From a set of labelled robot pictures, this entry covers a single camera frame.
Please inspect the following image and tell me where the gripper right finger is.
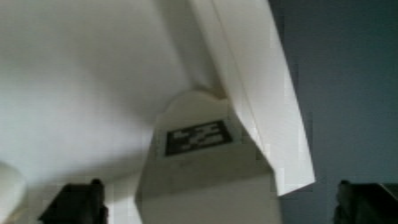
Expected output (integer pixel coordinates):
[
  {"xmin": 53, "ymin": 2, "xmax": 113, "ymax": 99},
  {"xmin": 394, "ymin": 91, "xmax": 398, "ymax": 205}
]
[{"xmin": 332, "ymin": 180, "xmax": 398, "ymax": 224}]

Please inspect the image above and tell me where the white table leg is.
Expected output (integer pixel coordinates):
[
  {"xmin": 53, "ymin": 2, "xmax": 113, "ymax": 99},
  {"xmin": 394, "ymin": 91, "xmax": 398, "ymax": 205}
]
[{"xmin": 135, "ymin": 91, "xmax": 282, "ymax": 224}]

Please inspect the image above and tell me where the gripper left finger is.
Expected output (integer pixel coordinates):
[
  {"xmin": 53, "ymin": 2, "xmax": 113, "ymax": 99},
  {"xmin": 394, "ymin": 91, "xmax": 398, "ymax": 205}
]
[{"xmin": 37, "ymin": 179, "xmax": 108, "ymax": 224}]

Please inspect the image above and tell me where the white square tabletop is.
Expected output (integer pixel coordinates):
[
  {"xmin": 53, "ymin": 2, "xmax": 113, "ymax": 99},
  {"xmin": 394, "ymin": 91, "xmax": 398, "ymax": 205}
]
[{"xmin": 0, "ymin": 0, "xmax": 314, "ymax": 224}]

